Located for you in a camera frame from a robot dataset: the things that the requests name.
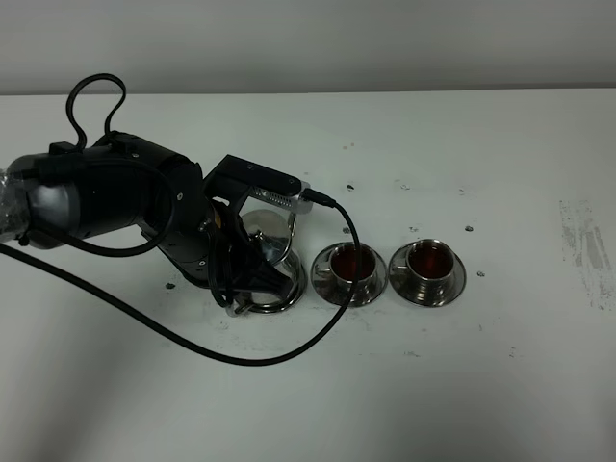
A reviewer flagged steel saucer near teapot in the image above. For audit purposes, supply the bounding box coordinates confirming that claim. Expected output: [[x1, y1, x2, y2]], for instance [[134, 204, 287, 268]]
[[311, 250, 388, 308]]

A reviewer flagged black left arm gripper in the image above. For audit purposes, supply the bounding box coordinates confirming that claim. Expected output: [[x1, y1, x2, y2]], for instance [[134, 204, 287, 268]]
[[158, 192, 292, 308]]

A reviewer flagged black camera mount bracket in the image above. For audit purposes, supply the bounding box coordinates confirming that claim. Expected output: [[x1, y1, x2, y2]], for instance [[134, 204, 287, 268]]
[[202, 155, 301, 214]]

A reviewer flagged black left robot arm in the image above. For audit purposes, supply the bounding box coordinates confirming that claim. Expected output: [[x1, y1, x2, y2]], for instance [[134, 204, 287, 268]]
[[1, 132, 300, 306]]

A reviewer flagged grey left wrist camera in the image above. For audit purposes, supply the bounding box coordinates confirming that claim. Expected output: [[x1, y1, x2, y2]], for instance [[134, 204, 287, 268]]
[[249, 181, 313, 215]]

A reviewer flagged steel saucer far right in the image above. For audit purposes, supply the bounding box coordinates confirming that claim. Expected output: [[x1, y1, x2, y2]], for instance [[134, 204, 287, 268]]
[[388, 244, 467, 308]]

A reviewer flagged steel teacup far right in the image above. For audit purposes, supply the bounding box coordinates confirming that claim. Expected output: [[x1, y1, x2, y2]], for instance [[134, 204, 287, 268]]
[[392, 239, 454, 280]]

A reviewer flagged black camera cable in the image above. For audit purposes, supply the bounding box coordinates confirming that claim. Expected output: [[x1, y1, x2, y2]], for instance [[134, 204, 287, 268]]
[[0, 72, 362, 368]]

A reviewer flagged steel teacup near teapot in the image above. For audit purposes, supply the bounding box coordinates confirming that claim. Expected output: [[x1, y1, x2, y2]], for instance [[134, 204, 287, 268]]
[[313, 242, 376, 283]]

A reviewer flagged stainless steel teapot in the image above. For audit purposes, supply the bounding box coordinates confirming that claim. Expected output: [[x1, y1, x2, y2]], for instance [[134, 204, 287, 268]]
[[225, 209, 300, 317]]

